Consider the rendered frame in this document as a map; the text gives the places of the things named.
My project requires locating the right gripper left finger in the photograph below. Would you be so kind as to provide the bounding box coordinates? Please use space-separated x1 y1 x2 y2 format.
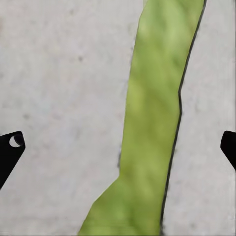
0 131 26 190

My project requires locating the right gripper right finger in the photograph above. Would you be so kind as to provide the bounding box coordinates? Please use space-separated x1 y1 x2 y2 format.
220 130 236 170

